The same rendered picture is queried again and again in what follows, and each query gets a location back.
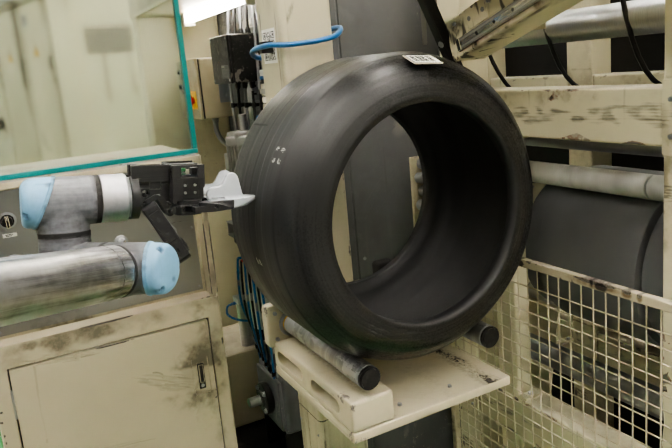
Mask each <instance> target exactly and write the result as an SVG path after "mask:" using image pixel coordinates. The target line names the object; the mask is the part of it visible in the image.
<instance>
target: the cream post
mask: <svg viewBox="0 0 672 448"><path fill-rule="evenodd" d="M255 3H256V12H257V21H258V31H259V40H260V42H262V33H261V30H265V29H270V28H274V31H275V41H276V42H293V41H301V40H308V39H315V38H320V37H324V36H328V35H331V34H332V32H331V21H330V10H329V0H255ZM276 50H277V60H278V63H270V64H265V61H264V54H261V58H262V67H263V77H264V86H265V95H266V104H268V103H269V102H270V100H271V98H273V97H274V96H275V95H276V94H277V93H278V92H279V91H280V90H281V89H283V88H284V87H285V86H286V85H287V84H288V83H290V82H291V81H292V80H294V79H295V78H296V77H298V76H299V75H301V74H303V73H304V72H306V71H308V70H310V69H312V68H314V67H316V66H318V65H321V64H323V63H326V62H329V61H332V60H334V55H333V44H332V40H330V41H327V42H322V43H318V44H312V45H305V46H297V47H289V48H276ZM332 234H333V243H334V249H335V254H336V258H337V261H338V265H339V267H340V270H341V272H342V275H343V277H344V279H345V281H346V282H351V281H353V271H352V259H351V248H350V237H349V225H348V214H347V203H346V191H345V180H344V171H343V173H342V175H341V178H340V181H339V184H338V188H337V191H336V195H335V200H334V207H333V217H332ZM298 399H299V408H300V419H301V426H302V435H303V445H304V448H368V441H367V440H365V441H362V442H360V443H357V444H354V443H353V442H352V441H351V440H350V439H349V438H347V437H346V436H345V435H344V434H343V433H342V432H341V431H340V430H339V429H338V428H337V427H336V426H334V425H333V424H332V423H331V422H330V421H329V420H328V419H327V418H326V417H325V416H324V415H323V414H321V413H320V412H319V411H318V410H317V409H316V408H315V407H314V406H313V405H312V404H311V403H310V402H308V401H307V400H306V399H305V398H304V397H303V396H302V395H301V394H300V393H299V392H298Z"/></svg>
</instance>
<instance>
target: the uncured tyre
mask: <svg viewBox="0 0 672 448"><path fill-rule="evenodd" d="M403 55H432V56H433V57H435V58H437V59H438V60H440V61H442V62H443V64H414V63H412V62H411V61H409V60H407V59H406V58H404V57H403ZM389 115H390V116H392V117H393V118H394V119H395V120H396V121H397V122H398V123H399V124H400V125H401V126H402V127H403V128H404V129H405V131H406V132H407V134H408V135H409V137H410V138H411V140H412V142H413V144H414V146H415V148H416V151H417V153H418V156H419V160H420V164H421V169H422V177H423V195H422V203H421V208H420V212H419V216H418V219H417V222H416V224H415V227H414V229H413V231H412V233H411V235H410V237H409V239H408V240H407V242H406V244H405V245H404V246H403V248H402V249H401V250H400V252H399V253H398V254H397V255H396V256H395V257H394V258H393V259H392V260H391V261H390V262H389V263H388V264H387V265H385V266H384V267H383V268H381V269H380V270H378V271H377V272H375V273H373V274H371V275H369V276H367V277H365V278H362V279H359V280H356V281H352V282H346V281H345V279H344V277H343V275H342V272H341V270H340V267H339V265H338V261H337V258H336V254H335V249H334V243H333V234H332V217H333V207H334V200H335V195H336V191H337V188H338V184H339V181H340V178H341V175H342V173H343V171H344V168H345V166H346V164H347V162H348V160H349V158H350V157H351V155H352V153H353V152H354V150H355V149H356V147H357V146H358V144H359V143H360V142H361V140H362V139H363V138H364V137H365V136H366V134H367V133H368V132H369V131H370V130H371V129H372V128H373V127H374V126H376V125H377V124H378V123H379V122H380V121H382V120H383V119H384V118H386V117H387V116H389ZM254 123H259V124H268V126H260V125H252V126H251V128H250V130H249V132H248V134H247V136H246V138H245V140H244V142H243V145H242V147H241V150H240V153H239V155H238V159H237V162H236V166H235V170H234V173H235V174H236V175H237V176H238V180H239V183H240V187H241V191H242V194H244V195H255V200H253V201H252V202H250V203H249V204H247V205H245V206H242V207H238V208H234V209H231V214H232V223H233V230H234V234H235V239H236V242H237V246H238V249H239V252H240V255H241V258H242V260H243V263H244V265H245V267H246V269H247V271H248V273H249V275H250V277H251V278H252V280H253V282H254V283H255V285H256V286H257V287H258V289H259V290H260V291H261V293H262V294H263V295H264V296H265V297H266V299H267V300H268V301H269V302H270V303H271V304H272V305H274V306H275V307H276V308H277V309H278V310H279V311H281V312H282V313H283V314H285V315H286V316H288V317H289V318H290V319H292V320H293V321H295V322H296V323H298V324H299V325H300V326H302V327H303V328H305V329H306V330H307V331H309V332H310V333H312V334H313V335H314V336H316V337H317V338H319V339H320V340H321V341H323V342H324V343H326V344H328V345H329V346H331V347H333V348H335V349H337V350H340V351H342V352H344V353H347V354H350V355H354V356H358V357H362V358H369V359H376V360H389V361H393V360H406V359H412V358H417V357H421V356H424V355H427V354H430V353H433V352H435V351H437V350H440V349H442V348H444V347H446V346H448V345H449V344H451V343H453V342H454V341H456V340H458V339H459V338H460V337H462V336H463V335H465V334H466V333H467V332H468V331H470V330H471V329H472V328H473V327H474V326H475V325H476V324H478V323H479V322H480V321H481V320H482V319H483V318H484V316H485V315H486V314H487V313H488V312H489V311H490V310H491V308H492V307H493V306H494V305H495V303H496V302H497V301H498V300H499V298H500V297H501V296H502V294H503V293H504V291H505V290H506V288H507V287H508V285H509V283H510V281H511V280H512V278H513V276H514V274H515V272H516V270H517V268H518V266H519V263H520V261H521V258H522V256H523V253H524V250H525V247H526V243H527V240H528V235H529V231H530V226H531V219H532V209H533V185H532V175H531V169H530V163H529V157H528V153H527V149H526V145H525V142H524V139H523V136H522V133H521V131H520V128H519V126H518V124H517V122H516V120H515V118H514V116H513V114H512V112H511V111H510V109H509V108H508V106H507V105H506V103H505V102H504V100H503V99H502V98H501V96H500V95H499V94H498V93H497V92H496V91H495V90H494V88H493V87H492V86H491V85H489V84H488V83H487V82H486V81H485V80H484V79H483V78H481V77H480V76H479V75H477V74H476V73H474V72H473V71H471V70H470V69H468V68H466V67H464V66H462V65H460V64H458V63H456V62H453V61H451V60H448V59H445V58H443V57H440V56H437V55H433V54H429V53H423V52H415V51H398V52H389V53H380V54H371V55H363V56H354V57H346V58H340V59H336V60H332V61H329V62H326V63H323V64H321V65H318V66H316V67H314V68H312V69H310V70H308V71H306V72H304V73H303V74H301V75H299V76H298V77H296V78H295V79H294V80H292V81H291V82H290V83H288V84H287V85H286V86H285V87H284V88H283V89H281V90H280V91H279V92H278V93H277V94H276V95H275V96H274V97H273V98H272V99H271V100H270V102H269V103H268V104H267V105H266V106H265V107H264V109H263V110H262V111H261V112H260V114H259V115H258V117H257V118H256V120H255V121H254ZM254 123H253V124H254ZM278 143H281V144H284V145H288V147H287V150H286V152H285V155H284V157H283V160H282V163H281V166H280V168H278V167H274V166H270V163H271V160H272V157H273V154H274V152H275V149H276V147H277V144H278ZM254 254H256V255H258V256H259V257H260V258H261V262H262V265H263V268H264V270H263V269H262V268H260V267H259V266H258V265H257V262H256V259H255V255H254Z"/></svg>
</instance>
